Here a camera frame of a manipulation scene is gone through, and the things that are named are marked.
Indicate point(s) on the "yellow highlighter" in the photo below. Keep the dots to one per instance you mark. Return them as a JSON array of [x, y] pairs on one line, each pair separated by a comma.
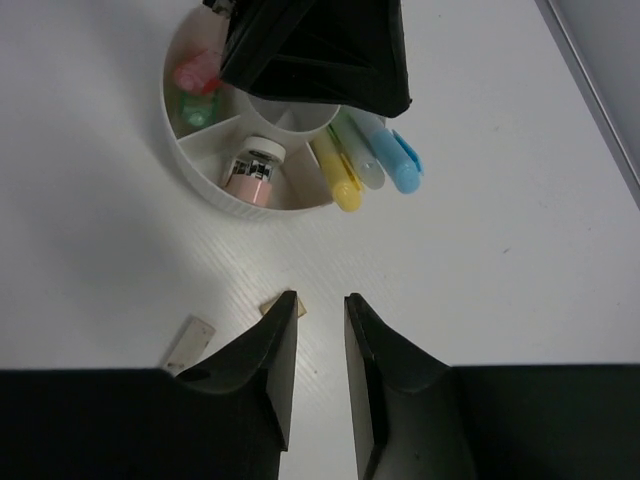
[[345, 188]]

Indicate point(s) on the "pink highlighter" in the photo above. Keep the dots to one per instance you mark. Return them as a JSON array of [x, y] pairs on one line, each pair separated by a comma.
[[199, 75]]

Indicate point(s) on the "pink white mini stapler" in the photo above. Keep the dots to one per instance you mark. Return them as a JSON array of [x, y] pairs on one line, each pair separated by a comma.
[[251, 168]]

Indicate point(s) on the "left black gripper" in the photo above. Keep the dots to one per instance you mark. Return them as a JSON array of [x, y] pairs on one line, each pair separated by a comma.
[[342, 52]]

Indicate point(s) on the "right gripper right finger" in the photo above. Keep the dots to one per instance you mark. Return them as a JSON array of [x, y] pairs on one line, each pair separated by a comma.
[[415, 417]]

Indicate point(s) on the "aluminium table frame rail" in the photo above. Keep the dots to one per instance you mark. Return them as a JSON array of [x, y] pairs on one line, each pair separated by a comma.
[[599, 42]]

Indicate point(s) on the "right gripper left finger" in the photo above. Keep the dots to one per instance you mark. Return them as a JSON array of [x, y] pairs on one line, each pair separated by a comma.
[[227, 417]]

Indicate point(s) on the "light green highlighter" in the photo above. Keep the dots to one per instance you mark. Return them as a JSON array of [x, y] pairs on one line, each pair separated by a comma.
[[363, 162]]

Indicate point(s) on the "white round compartment organizer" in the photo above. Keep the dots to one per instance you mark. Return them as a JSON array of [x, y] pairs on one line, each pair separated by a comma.
[[203, 155]]

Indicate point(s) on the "beige long eraser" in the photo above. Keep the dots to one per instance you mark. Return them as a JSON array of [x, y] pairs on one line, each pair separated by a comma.
[[188, 346]]

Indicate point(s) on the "yellow small eraser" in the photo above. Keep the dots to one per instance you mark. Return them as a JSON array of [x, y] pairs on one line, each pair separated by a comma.
[[265, 307]]

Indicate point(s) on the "green clear-cap highlighter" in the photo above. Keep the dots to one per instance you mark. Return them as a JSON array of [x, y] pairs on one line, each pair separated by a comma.
[[198, 111]]

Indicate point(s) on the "blue highlighter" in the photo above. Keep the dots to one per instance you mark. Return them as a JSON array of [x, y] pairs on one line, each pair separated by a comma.
[[398, 159]]

